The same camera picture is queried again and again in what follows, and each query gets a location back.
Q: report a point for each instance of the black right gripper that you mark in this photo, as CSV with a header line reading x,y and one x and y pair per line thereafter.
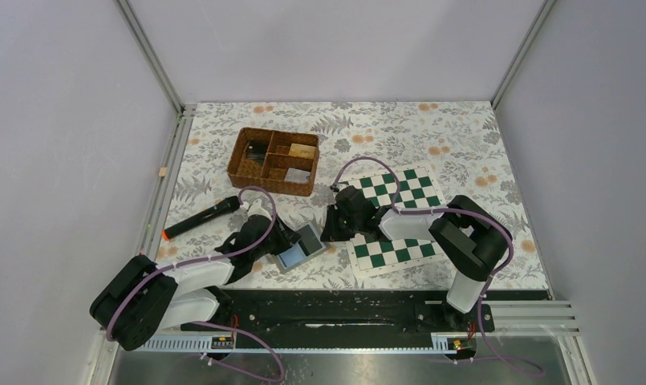
x,y
331,233

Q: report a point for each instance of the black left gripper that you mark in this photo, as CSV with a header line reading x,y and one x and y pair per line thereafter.
x,y
286,236

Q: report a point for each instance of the silver metal card holder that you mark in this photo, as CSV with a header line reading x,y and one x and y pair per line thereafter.
x,y
308,246

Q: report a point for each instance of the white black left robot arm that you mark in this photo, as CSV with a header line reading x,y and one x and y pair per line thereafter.
x,y
144,297

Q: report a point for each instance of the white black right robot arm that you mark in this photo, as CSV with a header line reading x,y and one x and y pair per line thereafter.
x,y
476,243

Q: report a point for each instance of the silver cards in basket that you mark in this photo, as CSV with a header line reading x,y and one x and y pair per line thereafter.
x,y
298,176

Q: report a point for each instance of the gold cards in basket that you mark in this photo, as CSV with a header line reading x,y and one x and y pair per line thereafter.
x,y
303,151

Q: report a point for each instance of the black cards in basket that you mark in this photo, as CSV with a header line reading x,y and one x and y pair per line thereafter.
x,y
256,151

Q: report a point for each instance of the black microphone orange tip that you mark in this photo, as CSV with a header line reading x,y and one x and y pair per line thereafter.
x,y
226,206

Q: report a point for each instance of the brown woven divided basket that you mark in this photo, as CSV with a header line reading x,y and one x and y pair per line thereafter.
x,y
270,175

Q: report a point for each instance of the green white chessboard mat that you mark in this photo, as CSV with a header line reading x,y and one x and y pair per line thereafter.
x,y
418,190

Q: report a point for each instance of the floral patterned table mat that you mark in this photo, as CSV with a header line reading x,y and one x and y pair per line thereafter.
x,y
460,141

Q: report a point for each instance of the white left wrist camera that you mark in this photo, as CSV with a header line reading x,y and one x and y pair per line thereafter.
x,y
255,208

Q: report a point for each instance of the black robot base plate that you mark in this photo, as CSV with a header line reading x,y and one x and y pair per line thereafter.
x,y
347,319

